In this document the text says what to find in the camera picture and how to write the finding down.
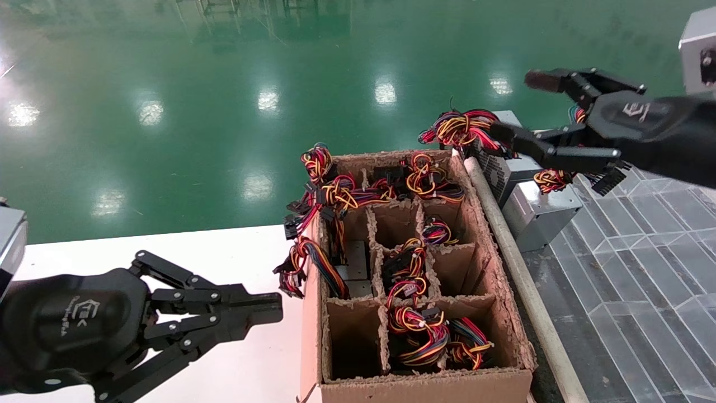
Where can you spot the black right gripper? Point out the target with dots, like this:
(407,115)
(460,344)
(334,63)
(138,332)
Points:
(637,123)

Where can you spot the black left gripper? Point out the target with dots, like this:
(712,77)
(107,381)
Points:
(72,324)

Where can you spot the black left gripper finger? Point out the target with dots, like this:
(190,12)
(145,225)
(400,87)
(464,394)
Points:
(246,301)

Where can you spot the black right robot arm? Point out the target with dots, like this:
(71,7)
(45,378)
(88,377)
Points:
(696,140)

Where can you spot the brown cardboard divider box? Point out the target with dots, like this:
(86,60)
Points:
(358,336)

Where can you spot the clear plastic divider tray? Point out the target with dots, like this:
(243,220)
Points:
(643,268)

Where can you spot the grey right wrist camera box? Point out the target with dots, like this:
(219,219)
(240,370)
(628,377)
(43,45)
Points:
(696,39)

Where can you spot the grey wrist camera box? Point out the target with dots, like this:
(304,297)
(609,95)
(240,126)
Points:
(696,39)
(11,246)

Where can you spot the white frame pipe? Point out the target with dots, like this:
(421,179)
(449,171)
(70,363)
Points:
(526,291)

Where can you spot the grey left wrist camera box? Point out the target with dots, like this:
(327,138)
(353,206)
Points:
(11,246)

